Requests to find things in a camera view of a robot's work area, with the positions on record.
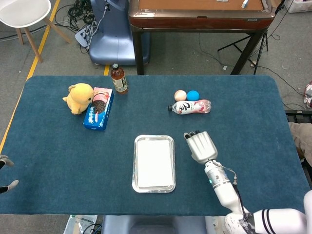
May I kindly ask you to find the blue Oreo cookie box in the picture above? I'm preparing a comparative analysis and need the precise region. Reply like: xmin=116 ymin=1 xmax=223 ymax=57
xmin=82 ymin=87 xmax=115 ymax=132

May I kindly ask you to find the pink white bundle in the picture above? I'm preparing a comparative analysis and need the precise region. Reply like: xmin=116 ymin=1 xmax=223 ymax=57
xmin=303 ymin=81 xmax=312 ymax=108

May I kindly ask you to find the brown mahjong table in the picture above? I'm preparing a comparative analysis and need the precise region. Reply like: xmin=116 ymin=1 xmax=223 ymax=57
xmin=128 ymin=0 xmax=276 ymax=76

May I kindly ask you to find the amber tea bottle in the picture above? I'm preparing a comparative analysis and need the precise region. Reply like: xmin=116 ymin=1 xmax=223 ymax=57
xmin=110 ymin=63 xmax=129 ymax=95

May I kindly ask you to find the blue table cover cloth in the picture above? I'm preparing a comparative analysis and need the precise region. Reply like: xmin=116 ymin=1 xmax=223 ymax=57
xmin=0 ymin=75 xmax=312 ymax=216

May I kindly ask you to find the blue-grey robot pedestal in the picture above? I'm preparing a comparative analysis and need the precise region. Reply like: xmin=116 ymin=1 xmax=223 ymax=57
xmin=88 ymin=0 xmax=151 ymax=66

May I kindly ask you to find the grey-blue robot body base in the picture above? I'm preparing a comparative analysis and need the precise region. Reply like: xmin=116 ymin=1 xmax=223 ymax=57
xmin=101 ymin=214 xmax=227 ymax=234

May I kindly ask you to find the clear bottle with white label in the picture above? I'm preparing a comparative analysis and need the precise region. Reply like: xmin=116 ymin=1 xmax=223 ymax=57
xmin=167 ymin=99 xmax=212 ymax=116

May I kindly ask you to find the brown cloth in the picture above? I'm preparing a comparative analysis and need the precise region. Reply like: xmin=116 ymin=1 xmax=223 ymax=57
xmin=288 ymin=121 xmax=312 ymax=161

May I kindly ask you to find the wrist cable with connector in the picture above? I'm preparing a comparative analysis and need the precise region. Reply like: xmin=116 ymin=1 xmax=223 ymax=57
xmin=214 ymin=162 xmax=253 ymax=221

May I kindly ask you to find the white power strip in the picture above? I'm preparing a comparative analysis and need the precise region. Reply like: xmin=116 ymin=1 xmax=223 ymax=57
xmin=75 ymin=24 xmax=98 ymax=48

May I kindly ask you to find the blue ball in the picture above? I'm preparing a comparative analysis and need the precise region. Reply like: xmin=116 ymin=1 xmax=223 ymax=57
xmin=186 ymin=90 xmax=200 ymax=101

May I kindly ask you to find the white chair with wooden legs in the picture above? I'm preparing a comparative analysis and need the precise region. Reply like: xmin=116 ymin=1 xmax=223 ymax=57
xmin=0 ymin=0 xmax=73 ymax=63

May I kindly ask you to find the black metal frame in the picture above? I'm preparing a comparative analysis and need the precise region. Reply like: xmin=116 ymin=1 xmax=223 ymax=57
xmin=284 ymin=109 xmax=312 ymax=191

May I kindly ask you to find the clear plastic bag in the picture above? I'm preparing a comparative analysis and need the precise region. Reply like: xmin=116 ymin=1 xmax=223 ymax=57
xmin=63 ymin=214 xmax=98 ymax=234

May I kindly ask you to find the yellow plush toy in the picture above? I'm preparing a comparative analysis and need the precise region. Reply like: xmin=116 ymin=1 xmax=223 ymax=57
xmin=62 ymin=82 xmax=95 ymax=116

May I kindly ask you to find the peach coloured ball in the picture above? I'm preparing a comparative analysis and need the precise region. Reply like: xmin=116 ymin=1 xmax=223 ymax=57
xmin=174 ymin=90 xmax=188 ymax=102

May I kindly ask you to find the white paper sheet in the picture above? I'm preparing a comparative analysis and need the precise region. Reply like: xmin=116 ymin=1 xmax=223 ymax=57
xmin=136 ymin=140 xmax=174 ymax=188

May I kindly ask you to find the silver metal tray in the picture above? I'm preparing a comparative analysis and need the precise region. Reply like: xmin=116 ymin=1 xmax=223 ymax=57
xmin=132 ymin=135 xmax=176 ymax=194

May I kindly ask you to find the black tripod stand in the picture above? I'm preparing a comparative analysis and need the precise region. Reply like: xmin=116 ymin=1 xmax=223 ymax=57
xmin=216 ymin=0 xmax=286 ymax=75

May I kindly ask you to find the black floor cable bundle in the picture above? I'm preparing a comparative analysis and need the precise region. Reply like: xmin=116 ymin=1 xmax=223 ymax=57
xmin=55 ymin=0 xmax=103 ymax=53

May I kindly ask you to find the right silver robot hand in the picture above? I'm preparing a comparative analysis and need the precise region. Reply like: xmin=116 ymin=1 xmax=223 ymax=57
xmin=183 ymin=131 xmax=218 ymax=165

